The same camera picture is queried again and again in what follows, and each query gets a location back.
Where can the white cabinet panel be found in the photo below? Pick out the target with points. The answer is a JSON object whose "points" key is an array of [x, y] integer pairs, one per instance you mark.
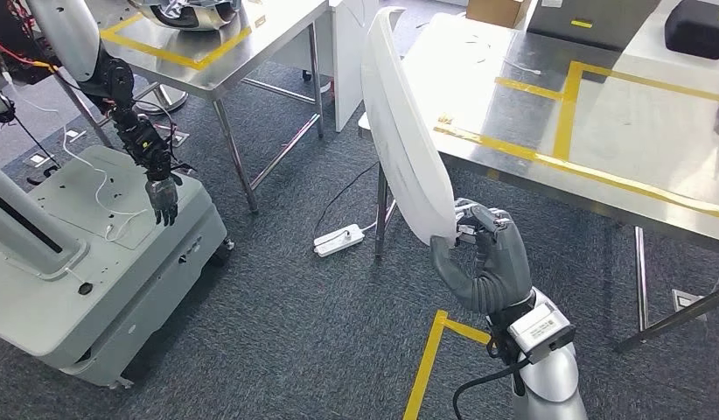
{"points": [[351, 69]]}

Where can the silver car lamp part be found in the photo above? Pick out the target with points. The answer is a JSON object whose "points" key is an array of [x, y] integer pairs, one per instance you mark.
{"points": [[185, 14]]}

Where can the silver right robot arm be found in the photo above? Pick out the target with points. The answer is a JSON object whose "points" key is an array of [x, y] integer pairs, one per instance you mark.
{"points": [[551, 382]]}

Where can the grey box with yellow label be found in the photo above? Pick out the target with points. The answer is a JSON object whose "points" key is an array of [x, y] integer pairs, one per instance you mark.
{"points": [[591, 23]]}

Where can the steel table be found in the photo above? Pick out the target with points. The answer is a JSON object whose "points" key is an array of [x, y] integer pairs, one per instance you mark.
{"points": [[267, 35]]}

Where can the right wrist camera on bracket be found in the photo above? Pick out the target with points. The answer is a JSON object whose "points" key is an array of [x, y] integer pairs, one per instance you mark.
{"points": [[539, 327]]}

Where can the white car mirror shell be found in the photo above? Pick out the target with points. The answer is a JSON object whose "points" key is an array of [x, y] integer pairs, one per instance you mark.
{"points": [[406, 139]]}

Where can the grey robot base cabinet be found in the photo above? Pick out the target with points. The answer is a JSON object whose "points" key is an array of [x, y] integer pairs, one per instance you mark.
{"points": [[104, 301]]}

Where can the black case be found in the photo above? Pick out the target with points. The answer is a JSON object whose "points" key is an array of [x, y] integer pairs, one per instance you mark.
{"points": [[698, 29]]}

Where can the parked robot black arm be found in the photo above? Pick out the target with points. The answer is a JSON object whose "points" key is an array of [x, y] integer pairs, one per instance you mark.
{"points": [[133, 133]]}

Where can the chrome stanchion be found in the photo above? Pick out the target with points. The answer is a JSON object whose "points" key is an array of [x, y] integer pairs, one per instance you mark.
{"points": [[159, 100]]}

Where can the steel workbench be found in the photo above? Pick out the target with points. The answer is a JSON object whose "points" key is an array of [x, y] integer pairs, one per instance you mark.
{"points": [[626, 133]]}

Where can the parked robot grey hand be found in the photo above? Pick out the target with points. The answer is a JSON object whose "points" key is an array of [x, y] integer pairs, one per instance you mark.
{"points": [[164, 200]]}

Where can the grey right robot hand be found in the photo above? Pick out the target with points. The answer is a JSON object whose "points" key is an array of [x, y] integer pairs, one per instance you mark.
{"points": [[504, 255]]}

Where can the white power strip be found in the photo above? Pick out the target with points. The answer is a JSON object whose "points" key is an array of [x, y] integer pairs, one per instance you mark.
{"points": [[339, 239]]}

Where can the metal floor socket plate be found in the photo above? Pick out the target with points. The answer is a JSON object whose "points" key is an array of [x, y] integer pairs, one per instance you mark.
{"points": [[75, 135], [173, 134], [36, 159], [690, 302]]}

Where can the brown cardboard box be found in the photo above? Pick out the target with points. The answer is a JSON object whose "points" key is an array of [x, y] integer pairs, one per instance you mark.
{"points": [[498, 11]]}

